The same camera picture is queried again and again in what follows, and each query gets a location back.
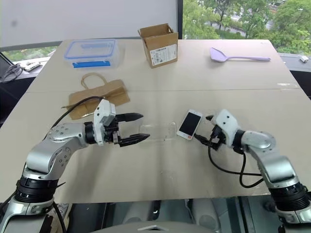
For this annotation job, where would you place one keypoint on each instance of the brown paper bag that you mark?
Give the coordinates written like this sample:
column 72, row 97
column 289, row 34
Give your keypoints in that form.
column 99, row 97

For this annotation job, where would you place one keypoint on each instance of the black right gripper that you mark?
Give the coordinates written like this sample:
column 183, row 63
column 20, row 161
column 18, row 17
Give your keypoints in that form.
column 216, row 138

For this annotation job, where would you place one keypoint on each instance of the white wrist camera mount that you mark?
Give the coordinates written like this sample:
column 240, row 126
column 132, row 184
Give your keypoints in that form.
column 227, row 123
column 103, row 116

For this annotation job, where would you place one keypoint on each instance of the lilac plastic spatula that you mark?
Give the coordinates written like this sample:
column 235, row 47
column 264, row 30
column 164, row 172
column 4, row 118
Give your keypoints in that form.
column 233, row 56

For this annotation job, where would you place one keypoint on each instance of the open cardboard box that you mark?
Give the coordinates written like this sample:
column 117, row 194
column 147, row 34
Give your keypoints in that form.
column 159, row 44

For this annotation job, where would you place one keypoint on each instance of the clear blue-rimmed plastic container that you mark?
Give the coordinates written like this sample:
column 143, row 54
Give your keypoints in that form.
column 91, row 53

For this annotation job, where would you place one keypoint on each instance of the small white device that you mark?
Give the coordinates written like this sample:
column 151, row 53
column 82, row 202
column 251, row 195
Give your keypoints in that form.
column 303, row 58

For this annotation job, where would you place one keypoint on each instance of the clear plastic phone case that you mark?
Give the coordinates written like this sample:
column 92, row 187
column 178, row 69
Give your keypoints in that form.
column 159, row 132

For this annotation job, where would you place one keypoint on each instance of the dark rounded robot body shapes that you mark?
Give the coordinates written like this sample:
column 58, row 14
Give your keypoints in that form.
column 170, row 213

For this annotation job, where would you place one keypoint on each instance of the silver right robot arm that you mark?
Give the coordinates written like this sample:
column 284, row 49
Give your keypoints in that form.
column 272, row 160

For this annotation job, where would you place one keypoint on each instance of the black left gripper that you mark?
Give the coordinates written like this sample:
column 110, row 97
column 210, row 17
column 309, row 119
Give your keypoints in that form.
column 113, row 131

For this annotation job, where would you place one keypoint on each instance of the white smartphone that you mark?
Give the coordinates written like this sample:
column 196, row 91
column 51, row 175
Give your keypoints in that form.
column 189, row 124

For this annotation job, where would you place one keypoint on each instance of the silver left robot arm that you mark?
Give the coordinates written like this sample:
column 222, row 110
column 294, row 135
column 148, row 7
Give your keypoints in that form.
column 46, row 155

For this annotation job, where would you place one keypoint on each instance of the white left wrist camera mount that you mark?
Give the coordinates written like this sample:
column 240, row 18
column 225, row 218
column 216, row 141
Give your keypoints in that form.
column 103, row 116

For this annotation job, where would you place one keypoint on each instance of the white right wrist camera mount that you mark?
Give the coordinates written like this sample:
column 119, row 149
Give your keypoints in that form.
column 227, row 123

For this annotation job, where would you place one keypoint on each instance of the white power strip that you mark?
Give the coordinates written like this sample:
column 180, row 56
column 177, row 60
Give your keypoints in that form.
column 31, row 66

